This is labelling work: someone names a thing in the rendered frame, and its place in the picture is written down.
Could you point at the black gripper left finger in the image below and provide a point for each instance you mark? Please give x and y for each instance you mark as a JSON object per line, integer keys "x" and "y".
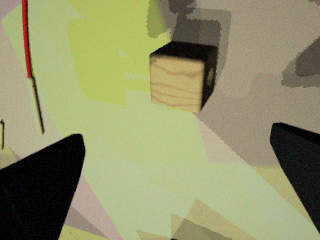
{"x": 36, "y": 191}

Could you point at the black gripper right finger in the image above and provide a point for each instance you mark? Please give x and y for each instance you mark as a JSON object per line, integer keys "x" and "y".
{"x": 298, "y": 153}

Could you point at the wooden block with hole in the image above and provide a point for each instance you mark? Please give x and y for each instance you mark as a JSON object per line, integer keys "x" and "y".
{"x": 182, "y": 75}

